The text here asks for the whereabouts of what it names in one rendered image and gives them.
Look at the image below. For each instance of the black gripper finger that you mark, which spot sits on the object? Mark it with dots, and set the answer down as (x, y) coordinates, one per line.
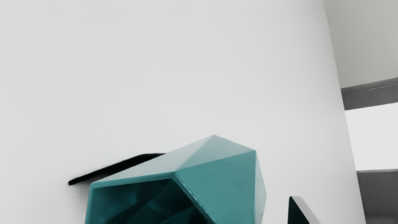
(297, 214)

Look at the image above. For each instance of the teal faceted mug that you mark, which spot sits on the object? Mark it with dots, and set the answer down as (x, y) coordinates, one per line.
(217, 177)

